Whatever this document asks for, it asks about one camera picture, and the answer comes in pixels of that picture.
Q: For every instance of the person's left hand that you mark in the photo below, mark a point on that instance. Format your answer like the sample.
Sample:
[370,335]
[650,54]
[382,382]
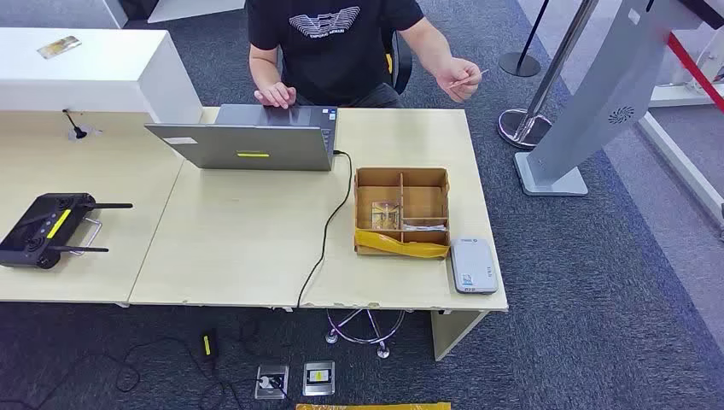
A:
[461,79]

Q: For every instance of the person's right hand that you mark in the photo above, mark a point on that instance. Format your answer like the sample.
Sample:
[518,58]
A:
[277,95]

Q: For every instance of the person's left forearm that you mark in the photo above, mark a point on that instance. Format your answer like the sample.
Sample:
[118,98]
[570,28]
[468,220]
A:
[430,45]

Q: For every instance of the person's right forearm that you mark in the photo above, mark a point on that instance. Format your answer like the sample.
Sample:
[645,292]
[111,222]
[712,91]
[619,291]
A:
[263,68]

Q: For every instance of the person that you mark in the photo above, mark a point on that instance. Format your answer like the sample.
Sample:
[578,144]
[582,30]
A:
[333,62]

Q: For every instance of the white card stack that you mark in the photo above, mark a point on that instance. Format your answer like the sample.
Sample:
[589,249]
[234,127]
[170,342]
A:
[424,227]

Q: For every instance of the gold patterned card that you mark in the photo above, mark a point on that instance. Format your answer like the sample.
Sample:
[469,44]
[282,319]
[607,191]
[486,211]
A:
[385,215]
[59,47]

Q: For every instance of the white card reader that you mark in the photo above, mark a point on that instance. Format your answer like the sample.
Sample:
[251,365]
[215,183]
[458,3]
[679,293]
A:
[474,266]

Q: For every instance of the grey laptop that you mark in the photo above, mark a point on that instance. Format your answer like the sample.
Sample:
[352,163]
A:
[254,147]

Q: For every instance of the black office chair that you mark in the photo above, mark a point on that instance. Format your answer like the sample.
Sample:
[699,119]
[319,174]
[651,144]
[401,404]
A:
[400,62]

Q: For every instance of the white panel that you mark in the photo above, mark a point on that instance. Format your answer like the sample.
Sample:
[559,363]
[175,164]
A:
[192,8]

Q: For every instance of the wooden divided box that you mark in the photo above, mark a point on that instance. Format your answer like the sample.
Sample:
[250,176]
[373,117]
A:
[421,198]

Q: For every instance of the grey kiosk stand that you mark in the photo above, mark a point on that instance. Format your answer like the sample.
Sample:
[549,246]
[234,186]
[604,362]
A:
[599,102]

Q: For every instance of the light wooden desk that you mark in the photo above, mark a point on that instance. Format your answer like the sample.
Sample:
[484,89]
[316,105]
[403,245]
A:
[85,170]
[243,237]

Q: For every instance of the white counter cabinet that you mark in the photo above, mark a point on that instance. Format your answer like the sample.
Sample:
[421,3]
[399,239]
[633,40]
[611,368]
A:
[85,73]

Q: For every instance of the red barrier belt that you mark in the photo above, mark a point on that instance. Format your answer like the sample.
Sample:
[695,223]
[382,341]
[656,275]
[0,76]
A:
[693,67]

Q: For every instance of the black power adapter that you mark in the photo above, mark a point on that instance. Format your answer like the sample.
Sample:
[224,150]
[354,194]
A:
[209,345]

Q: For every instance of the black remote controller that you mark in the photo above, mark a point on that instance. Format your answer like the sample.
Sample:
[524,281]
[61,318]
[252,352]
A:
[39,229]

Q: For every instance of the chrome stool base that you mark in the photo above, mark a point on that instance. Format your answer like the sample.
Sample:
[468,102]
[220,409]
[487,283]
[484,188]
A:
[383,351]

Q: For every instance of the closed floor socket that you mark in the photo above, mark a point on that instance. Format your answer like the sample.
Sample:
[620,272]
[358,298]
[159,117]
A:
[318,378]

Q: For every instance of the floor socket with plug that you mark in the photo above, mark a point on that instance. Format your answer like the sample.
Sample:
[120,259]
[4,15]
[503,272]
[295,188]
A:
[271,382]

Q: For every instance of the wide yellow tape strip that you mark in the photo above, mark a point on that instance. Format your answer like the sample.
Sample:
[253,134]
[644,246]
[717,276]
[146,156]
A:
[373,407]

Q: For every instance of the black stanchion post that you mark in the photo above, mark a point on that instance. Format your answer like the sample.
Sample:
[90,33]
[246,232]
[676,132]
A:
[519,65]

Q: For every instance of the chrome stanchion post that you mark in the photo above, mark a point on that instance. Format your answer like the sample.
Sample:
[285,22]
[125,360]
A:
[523,129]

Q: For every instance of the white platform frame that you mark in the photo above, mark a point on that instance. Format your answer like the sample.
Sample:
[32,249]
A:
[679,94]

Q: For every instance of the white frame rail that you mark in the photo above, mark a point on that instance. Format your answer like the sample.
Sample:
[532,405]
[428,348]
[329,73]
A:
[681,164]

